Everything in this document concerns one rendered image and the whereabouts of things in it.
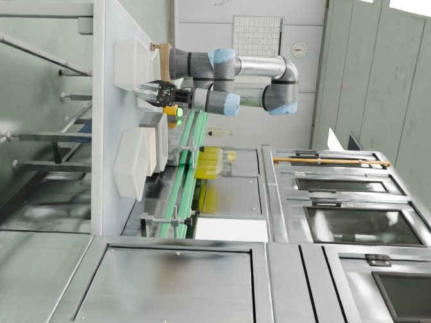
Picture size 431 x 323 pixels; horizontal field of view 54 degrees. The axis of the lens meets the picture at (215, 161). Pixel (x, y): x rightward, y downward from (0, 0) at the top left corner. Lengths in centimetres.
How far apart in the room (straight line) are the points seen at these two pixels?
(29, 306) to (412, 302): 89
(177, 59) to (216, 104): 66
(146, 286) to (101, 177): 40
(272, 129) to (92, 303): 747
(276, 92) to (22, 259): 114
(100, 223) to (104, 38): 55
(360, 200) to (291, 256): 121
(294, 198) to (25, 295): 151
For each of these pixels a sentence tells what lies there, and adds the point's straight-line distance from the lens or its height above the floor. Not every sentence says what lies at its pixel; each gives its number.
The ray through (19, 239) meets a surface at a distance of 133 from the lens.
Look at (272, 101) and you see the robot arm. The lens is 182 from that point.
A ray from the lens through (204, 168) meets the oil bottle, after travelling 210.
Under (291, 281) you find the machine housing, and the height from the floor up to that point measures 129.
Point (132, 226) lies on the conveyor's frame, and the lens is 161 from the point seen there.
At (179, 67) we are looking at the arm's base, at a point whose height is 89.
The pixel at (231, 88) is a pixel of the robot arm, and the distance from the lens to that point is 152.
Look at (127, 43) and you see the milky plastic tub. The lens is 143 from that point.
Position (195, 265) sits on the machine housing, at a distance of 116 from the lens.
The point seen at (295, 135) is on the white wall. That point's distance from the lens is 845.
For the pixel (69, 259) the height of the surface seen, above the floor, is 72.
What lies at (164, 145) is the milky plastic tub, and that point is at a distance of 198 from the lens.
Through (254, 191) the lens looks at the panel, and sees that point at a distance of 223.
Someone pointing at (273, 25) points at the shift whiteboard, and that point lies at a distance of 790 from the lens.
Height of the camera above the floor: 113
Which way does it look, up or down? 2 degrees down
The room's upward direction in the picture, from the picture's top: 92 degrees clockwise
